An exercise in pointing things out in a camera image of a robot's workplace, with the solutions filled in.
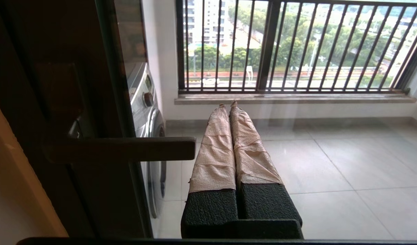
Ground long grey stone window sill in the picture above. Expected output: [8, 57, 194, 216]
[174, 94, 417, 105]

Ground black framed sliding glass door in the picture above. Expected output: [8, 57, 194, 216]
[0, 0, 100, 239]

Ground dark window frame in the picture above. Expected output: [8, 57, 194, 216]
[175, 0, 281, 94]

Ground dark framed sliding glass door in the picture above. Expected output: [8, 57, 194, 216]
[1, 0, 417, 240]

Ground white front-loading washing machine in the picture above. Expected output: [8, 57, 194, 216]
[125, 61, 168, 220]

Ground long dark metal balcony railing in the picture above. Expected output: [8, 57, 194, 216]
[185, 0, 417, 94]

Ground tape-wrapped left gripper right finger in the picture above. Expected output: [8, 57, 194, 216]
[229, 100, 304, 227]

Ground dark door handle lever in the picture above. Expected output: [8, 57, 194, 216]
[42, 117, 196, 164]

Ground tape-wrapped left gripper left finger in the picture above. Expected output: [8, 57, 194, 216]
[181, 104, 240, 239]

